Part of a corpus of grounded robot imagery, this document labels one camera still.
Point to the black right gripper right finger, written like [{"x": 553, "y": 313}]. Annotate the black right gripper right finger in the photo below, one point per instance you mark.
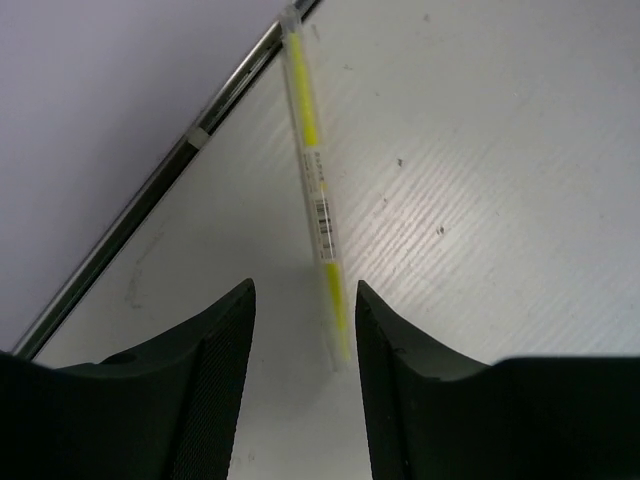
[{"x": 434, "y": 413}]

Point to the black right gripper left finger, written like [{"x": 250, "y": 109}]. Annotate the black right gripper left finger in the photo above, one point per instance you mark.
[{"x": 166, "y": 408}]

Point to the metal table edge rail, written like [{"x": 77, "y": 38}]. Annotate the metal table edge rail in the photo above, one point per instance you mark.
[{"x": 169, "y": 170}]

